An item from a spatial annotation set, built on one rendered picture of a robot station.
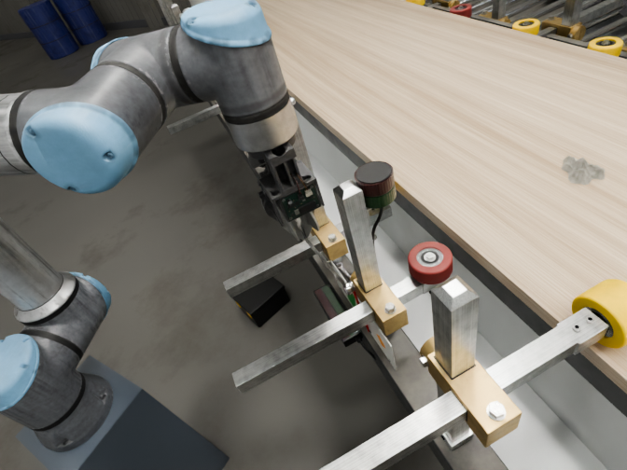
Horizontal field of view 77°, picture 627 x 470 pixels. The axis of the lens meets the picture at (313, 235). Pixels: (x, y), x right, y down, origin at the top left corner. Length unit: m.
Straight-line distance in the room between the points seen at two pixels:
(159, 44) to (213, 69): 0.07
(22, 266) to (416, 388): 0.87
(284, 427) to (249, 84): 1.36
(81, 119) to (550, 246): 0.71
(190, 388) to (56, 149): 1.54
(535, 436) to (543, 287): 0.31
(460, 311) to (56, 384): 0.93
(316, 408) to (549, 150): 1.17
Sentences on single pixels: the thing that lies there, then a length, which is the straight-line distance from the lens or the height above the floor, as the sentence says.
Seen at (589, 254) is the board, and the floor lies 0.90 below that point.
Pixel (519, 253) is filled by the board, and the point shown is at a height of 0.90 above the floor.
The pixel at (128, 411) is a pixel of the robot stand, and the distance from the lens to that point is 1.22.
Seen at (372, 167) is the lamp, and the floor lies 1.11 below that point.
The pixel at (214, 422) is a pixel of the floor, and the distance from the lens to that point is 1.77.
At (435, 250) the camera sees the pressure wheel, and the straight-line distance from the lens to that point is 0.78.
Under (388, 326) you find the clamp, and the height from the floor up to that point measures 0.85.
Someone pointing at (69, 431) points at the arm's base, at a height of 0.65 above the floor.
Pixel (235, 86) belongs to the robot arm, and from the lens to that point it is 0.49.
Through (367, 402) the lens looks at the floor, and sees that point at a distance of 1.61.
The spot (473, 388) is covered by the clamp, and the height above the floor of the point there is 0.97.
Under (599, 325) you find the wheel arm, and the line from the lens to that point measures 0.65.
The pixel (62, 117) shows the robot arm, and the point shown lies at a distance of 0.43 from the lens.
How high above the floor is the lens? 1.48
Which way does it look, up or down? 43 degrees down
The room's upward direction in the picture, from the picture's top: 19 degrees counter-clockwise
